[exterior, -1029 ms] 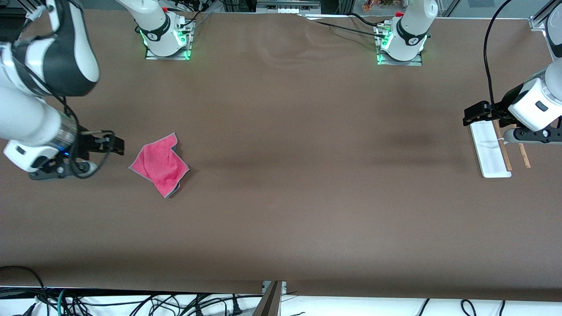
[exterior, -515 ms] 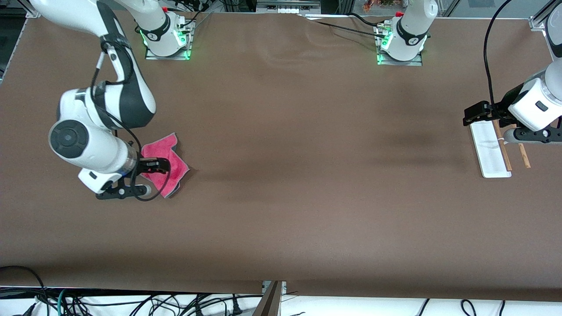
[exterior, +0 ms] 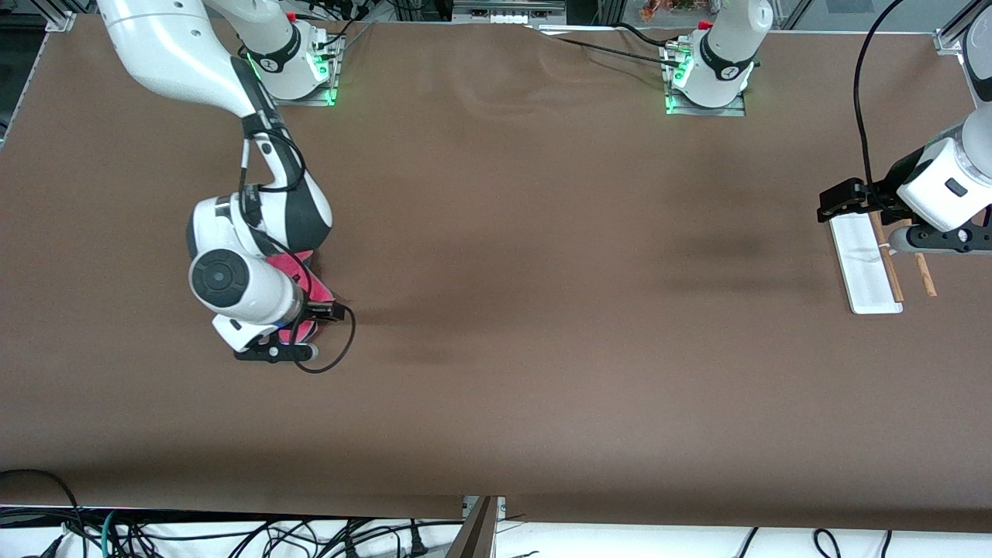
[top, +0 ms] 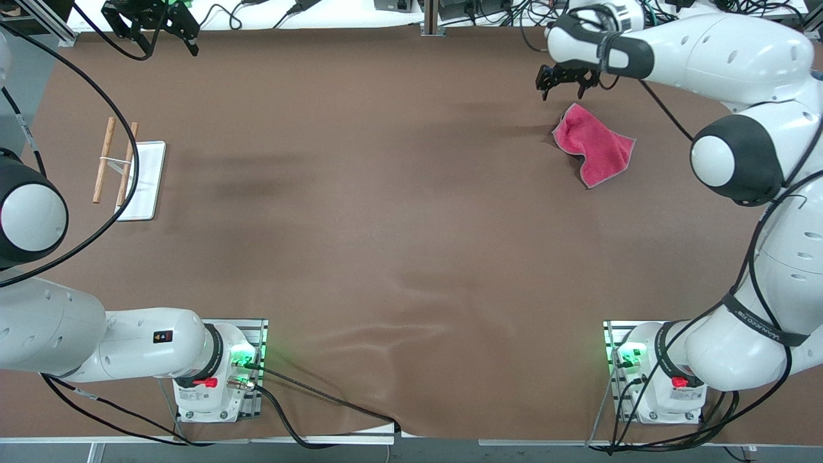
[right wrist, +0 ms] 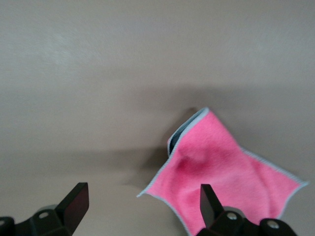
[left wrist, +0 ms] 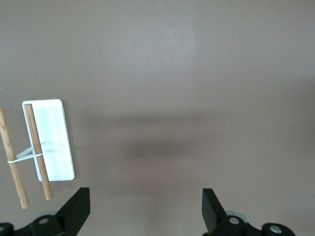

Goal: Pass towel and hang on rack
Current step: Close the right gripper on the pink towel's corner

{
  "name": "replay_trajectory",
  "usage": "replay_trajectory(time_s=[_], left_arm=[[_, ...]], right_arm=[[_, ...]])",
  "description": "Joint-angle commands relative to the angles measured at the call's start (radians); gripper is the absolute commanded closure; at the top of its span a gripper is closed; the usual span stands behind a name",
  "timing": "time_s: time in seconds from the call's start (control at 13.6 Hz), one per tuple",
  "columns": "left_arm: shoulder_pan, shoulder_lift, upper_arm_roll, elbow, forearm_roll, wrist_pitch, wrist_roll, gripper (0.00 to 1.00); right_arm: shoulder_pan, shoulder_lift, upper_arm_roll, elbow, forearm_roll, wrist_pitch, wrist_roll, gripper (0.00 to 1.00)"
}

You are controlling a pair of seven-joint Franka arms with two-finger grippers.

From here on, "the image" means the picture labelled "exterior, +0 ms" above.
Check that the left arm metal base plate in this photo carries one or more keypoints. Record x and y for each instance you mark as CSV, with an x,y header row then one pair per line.
x,y
709,111

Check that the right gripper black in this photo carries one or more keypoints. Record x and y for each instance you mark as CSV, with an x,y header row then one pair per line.
x,y
324,311

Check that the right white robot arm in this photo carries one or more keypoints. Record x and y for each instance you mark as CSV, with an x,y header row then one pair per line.
x,y
178,54

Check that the white rack with wooden bars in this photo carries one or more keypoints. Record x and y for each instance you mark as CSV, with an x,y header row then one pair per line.
x,y
868,271

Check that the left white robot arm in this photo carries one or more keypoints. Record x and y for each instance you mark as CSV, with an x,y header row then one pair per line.
x,y
728,62

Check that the white power strip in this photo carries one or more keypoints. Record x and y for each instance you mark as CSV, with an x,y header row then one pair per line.
x,y
508,17

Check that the aluminium frame corner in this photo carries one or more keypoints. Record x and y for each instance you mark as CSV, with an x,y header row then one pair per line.
x,y
62,19
949,39

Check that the brown table cover sheet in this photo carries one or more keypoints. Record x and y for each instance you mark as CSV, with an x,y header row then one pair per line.
x,y
542,387

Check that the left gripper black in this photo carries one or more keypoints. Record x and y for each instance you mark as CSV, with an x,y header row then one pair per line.
x,y
886,195

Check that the small metal bracket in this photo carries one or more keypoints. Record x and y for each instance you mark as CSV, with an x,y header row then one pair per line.
x,y
468,508

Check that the wooden post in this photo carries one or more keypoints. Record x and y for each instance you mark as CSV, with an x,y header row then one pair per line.
x,y
477,539

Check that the pink towel with grey back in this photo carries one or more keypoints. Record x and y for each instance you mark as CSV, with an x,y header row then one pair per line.
x,y
294,266

